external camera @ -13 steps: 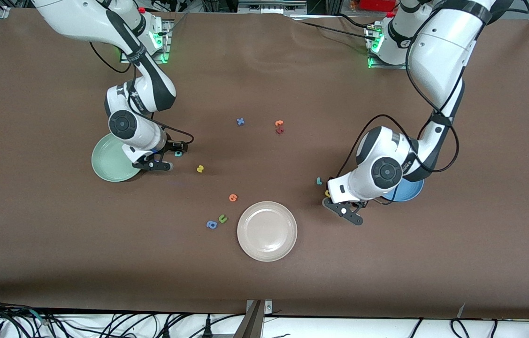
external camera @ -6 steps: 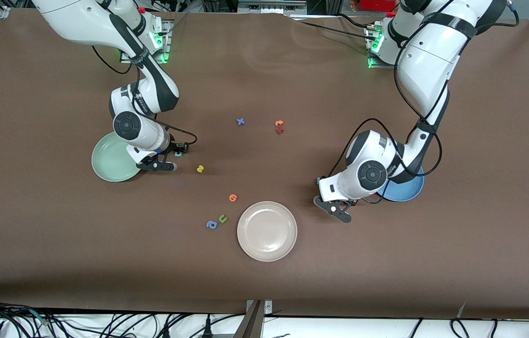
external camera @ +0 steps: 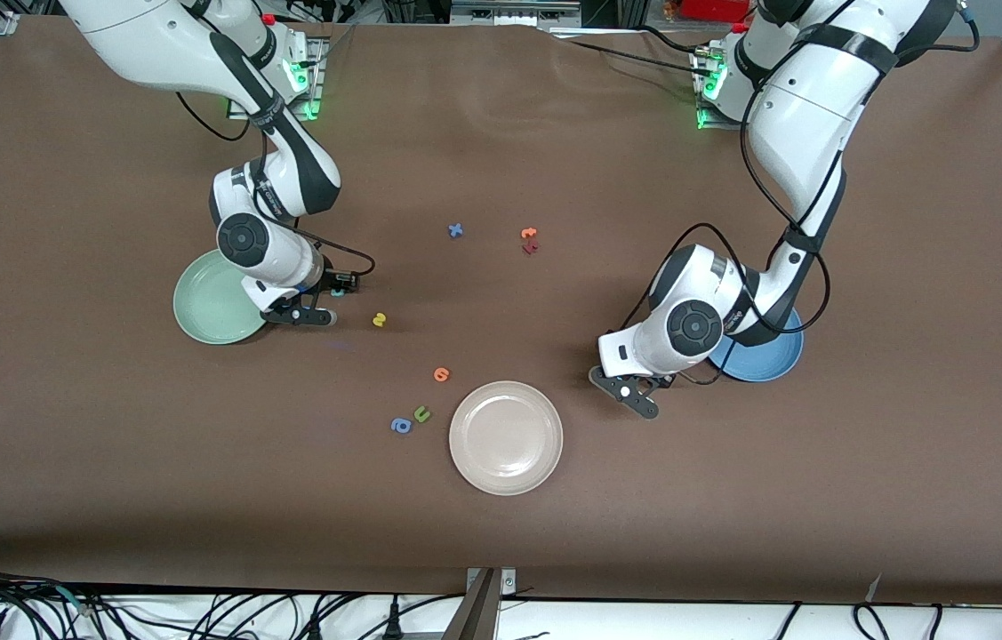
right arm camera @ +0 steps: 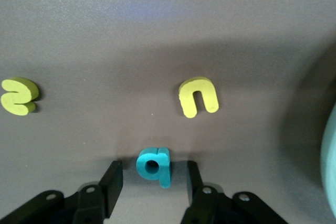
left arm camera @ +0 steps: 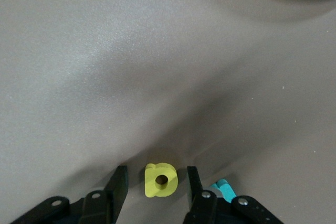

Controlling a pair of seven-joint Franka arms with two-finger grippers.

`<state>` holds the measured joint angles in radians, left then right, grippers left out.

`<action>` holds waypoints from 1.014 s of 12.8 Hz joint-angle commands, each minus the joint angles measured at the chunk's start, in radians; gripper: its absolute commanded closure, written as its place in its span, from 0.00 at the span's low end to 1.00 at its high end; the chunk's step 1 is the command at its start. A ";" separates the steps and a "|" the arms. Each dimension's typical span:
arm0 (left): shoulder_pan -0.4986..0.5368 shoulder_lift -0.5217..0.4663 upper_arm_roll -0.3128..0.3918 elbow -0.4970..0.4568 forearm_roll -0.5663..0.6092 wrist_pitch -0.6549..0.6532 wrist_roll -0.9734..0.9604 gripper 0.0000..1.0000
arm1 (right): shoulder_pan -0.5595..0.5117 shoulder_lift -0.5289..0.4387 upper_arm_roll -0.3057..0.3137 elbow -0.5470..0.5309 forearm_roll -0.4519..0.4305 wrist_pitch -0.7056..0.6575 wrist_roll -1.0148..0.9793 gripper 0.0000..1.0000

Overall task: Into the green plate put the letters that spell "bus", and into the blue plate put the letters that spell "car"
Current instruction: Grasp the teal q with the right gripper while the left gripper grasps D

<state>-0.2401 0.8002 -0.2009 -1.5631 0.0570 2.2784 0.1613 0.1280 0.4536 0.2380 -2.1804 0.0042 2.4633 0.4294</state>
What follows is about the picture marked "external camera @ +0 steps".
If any black cable on table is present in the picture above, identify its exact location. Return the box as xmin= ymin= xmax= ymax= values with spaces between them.
xmin=545 ymin=25 xmax=717 ymax=79

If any beige plate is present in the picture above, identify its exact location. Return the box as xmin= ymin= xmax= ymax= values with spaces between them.
xmin=448 ymin=380 xmax=565 ymax=496

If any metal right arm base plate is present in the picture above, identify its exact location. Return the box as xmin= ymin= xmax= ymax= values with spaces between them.
xmin=229 ymin=36 xmax=325 ymax=122

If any blue plate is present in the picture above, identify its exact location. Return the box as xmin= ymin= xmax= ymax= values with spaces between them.
xmin=708 ymin=307 xmax=805 ymax=383

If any red box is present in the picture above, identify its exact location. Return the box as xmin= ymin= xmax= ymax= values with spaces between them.
xmin=683 ymin=0 xmax=752 ymax=23

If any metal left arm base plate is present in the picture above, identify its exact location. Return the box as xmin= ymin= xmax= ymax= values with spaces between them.
xmin=694 ymin=44 xmax=746 ymax=132

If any aluminium profile table bracket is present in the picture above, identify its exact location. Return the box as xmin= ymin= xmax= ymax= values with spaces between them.
xmin=443 ymin=567 xmax=517 ymax=640

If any aluminium frame beam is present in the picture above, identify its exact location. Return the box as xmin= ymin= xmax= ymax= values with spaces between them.
xmin=452 ymin=0 xmax=581 ymax=28

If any light green plate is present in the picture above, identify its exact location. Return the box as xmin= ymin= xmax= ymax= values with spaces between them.
xmin=173 ymin=249 xmax=269 ymax=345

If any black looped floor cable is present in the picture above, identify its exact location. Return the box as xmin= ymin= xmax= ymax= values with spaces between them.
xmin=852 ymin=603 xmax=891 ymax=640

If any black floor cable bundle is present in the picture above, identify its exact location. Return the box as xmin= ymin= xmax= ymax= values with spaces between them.
xmin=0 ymin=564 xmax=466 ymax=640

